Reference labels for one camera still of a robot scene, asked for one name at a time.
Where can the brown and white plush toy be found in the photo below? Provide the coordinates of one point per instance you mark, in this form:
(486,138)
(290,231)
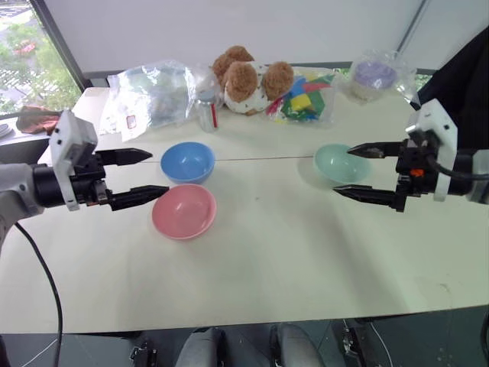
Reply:
(244,84)

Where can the bag of colourful blocks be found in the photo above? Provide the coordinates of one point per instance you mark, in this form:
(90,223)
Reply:
(302,99)

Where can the black bracket under table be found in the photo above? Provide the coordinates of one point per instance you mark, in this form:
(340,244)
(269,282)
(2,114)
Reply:
(144,353)
(349,342)

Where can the black fabric drape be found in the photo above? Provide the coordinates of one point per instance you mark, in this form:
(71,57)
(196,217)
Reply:
(462,88)

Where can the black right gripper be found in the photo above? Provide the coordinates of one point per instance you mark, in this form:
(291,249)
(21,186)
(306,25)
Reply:
(414,179)

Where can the bag with purple container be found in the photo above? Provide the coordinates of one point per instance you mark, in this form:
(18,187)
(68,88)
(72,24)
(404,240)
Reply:
(372,76)

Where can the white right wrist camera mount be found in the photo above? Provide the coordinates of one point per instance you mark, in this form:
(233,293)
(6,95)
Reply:
(439,118)

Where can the blue plastic bowl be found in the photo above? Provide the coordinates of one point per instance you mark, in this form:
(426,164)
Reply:
(187,162)

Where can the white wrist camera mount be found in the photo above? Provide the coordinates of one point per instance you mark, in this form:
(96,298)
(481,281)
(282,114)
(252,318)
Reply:
(70,134)
(439,118)

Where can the light green plastic bowl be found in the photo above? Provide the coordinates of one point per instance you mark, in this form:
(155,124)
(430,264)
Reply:
(336,166)

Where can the grey rounded robot leg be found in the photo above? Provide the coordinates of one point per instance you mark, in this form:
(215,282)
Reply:
(300,346)
(200,348)

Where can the brown crumpled cloth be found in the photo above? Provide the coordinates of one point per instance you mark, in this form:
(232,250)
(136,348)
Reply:
(36,120)

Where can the pink plastic bowl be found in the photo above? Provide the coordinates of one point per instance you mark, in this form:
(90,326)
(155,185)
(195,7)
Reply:
(183,214)

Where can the dark window frame post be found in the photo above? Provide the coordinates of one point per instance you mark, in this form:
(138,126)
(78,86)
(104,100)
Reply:
(61,46)

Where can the white round dish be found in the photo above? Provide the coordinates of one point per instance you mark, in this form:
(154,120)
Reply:
(4,130)

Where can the silver drink can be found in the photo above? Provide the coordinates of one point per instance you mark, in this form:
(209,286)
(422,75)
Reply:
(208,114)

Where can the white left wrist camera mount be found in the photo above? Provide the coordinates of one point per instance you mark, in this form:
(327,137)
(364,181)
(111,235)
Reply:
(70,134)

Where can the clear plastic bag with papers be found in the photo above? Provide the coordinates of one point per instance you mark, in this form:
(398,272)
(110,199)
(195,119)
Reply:
(153,95)

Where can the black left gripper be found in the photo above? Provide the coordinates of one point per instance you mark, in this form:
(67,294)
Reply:
(89,183)

